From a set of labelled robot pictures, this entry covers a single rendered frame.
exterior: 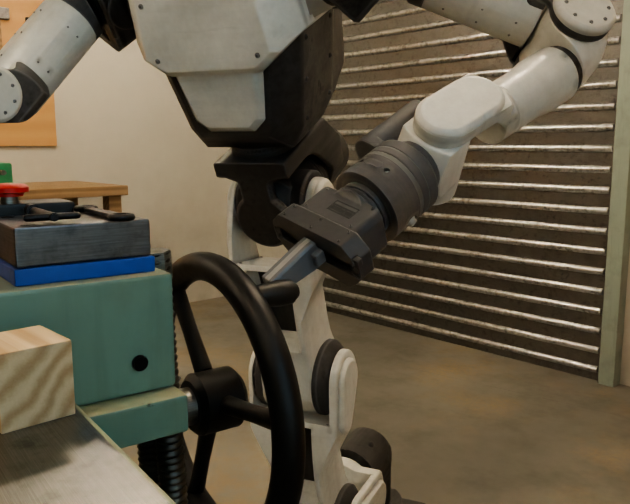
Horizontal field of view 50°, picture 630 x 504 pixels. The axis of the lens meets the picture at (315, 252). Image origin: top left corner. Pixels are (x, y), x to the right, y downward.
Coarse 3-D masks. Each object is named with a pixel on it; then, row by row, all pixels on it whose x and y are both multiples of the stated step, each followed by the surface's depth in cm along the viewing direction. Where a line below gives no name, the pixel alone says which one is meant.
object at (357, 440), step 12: (360, 432) 167; (372, 432) 168; (348, 444) 160; (360, 444) 161; (372, 444) 163; (384, 444) 166; (348, 456) 157; (360, 456) 156; (372, 456) 159; (384, 456) 163; (372, 468) 155; (384, 468) 160; (384, 480) 160; (396, 492) 171
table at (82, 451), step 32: (96, 416) 47; (128, 416) 48; (160, 416) 50; (0, 448) 35; (32, 448) 35; (64, 448) 35; (96, 448) 35; (0, 480) 32; (32, 480) 32; (64, 480) 32; (96, 480) 32; (128, 480) 32
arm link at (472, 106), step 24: (432, 96) 73; (456, 96) 73; (480, 96) 73; (504, 96) 74; (432, 120) 71; (456, 120) 71; (480, 120) 72; (504, 120) 75; (432, 144) 72; (456, 144) 72
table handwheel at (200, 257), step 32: (192, 256) 64; (224, 288) 59; (256, 288) 58; (192, 320) 69; (256, 320) 56; (192, 352) 67; (256, 352) 55; (288, 352) 55; (192, 384) 63; (224, 384) 64; (288, 384) 54; (192, 416) 63; (224, 416) 63; (256, 416) 58; (288, 416) 54; (288, 448) 54; (192, 480) 70; (288, 480) 54
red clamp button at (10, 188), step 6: (0, 186) 52; (6, 186) 52; (12, 186) 52; (18, 186) 53; (24, 186) 53; (0, 192) 52; (6, 192) 52; (12, 192) 52; (18, 192) 52; (24, 192) 53
